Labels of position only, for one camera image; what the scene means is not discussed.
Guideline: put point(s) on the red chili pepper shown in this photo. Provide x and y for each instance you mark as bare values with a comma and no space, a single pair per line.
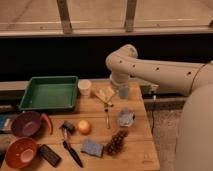
48,121

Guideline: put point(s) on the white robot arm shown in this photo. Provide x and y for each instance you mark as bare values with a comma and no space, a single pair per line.
194,143

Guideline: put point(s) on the purple bowl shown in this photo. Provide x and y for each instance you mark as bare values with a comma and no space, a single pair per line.
26,124

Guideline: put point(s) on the orange bowl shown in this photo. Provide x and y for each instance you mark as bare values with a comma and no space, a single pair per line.
21,152

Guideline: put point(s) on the wooden spatula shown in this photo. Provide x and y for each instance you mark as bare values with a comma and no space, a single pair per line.
103,99

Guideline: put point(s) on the clear plastic cup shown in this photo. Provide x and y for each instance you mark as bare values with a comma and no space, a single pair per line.
123,91

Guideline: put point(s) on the white paper cup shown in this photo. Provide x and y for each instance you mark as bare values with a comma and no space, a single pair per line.
84,87

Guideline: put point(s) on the crumpled silver wrapper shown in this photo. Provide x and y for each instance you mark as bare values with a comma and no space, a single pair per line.
125,118

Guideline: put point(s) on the orange round fruit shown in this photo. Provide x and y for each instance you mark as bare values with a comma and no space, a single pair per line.
84,127

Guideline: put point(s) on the small black red object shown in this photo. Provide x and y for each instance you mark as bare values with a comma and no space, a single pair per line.
68,126

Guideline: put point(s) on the dark grape bunch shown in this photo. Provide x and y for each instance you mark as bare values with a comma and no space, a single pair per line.
115,145

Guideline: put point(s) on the blue sponge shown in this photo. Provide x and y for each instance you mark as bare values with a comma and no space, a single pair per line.
92,148

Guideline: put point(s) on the green plastic tray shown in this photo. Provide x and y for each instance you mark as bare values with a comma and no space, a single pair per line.
50,93

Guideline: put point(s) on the black rectangular remote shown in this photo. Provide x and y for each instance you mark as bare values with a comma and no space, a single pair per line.
49,155

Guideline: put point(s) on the blue box at edge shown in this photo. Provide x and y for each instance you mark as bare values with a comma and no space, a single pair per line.
5,123

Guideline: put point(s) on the black handled knife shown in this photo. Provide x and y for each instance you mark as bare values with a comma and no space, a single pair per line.
68,147

